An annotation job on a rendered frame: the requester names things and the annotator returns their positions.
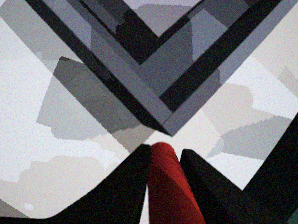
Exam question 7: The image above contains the red peg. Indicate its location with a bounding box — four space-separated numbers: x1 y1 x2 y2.
148 141 206 224

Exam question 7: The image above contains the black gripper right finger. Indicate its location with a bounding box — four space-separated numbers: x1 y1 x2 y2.
180 149 287 224

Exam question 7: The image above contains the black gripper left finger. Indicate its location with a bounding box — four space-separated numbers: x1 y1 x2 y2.
0 144 152 224

